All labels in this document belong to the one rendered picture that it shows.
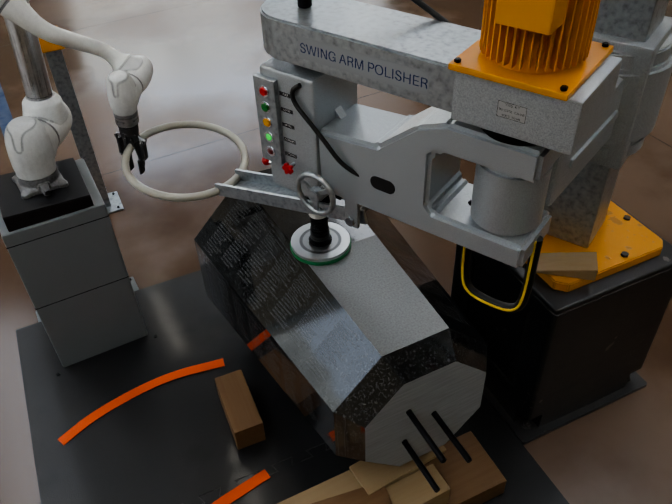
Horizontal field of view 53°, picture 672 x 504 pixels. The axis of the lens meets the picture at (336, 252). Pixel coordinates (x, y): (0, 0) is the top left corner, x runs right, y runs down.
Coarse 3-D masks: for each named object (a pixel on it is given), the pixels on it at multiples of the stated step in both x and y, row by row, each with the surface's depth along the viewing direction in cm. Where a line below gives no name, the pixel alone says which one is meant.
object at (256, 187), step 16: (240, 176) 256; (256, 176) 250; (224, 192) 249; (240, 192) 243; (256, 192) 237; (272, 192) 243; (288, 192) 240; (288, 208) 231; (304, 208) 225; (320, 208) 220; (336, 208) 215; (368, 208) 215; (352, 224) 209
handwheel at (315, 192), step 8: (304, 176) 200; (312, 176) 197; (320, 176) 197; (296, 184) 204; (304, 184) 202; (328, 184) 197; (312, 192) 201; (320, 192) 200; (328, 192) 197; (304, 200) 207; (312, 200) 203; (312, 208) 207; (328, 208) 202
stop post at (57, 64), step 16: (48, 48) 331; (64, 48) 335; (64, 64) 341; (64, 80) 346; (64, 96) 350; (80, 112) 359; (80, 128) 364; (80, 144) 370; (96, 160) 379; (96, 176) 385; (112, 192) 411; (112, 208) 399
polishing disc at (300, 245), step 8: (328, 224) 246; (336, 224) 246; (296, 232) 244; (304, 232) 244; (336, 232) 243; (344, 232) 243; (296, 240) 240; (304, 240) 240; (336, 240) 240; (344, 240) 239; (296, 248) 237; (304, 248) 237; (312, 248) 237; (320, 248) 237; (328, 248) 236; (336, 248) 236; (344, 248) 236; (304, 256) 234; (312, 256) 234; (320, 256) 233; (328, 256) 233; (336, 256) 233
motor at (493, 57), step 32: (512, 0) 131; (544, 0) 127; (576, 0) 133; (512, 32) 142; (544, 32) 130; (576, 32) 138; (448, 64) 151; (480, 64) 150; (512, 64) 144; (544, 64) 143; (576, 64) 144
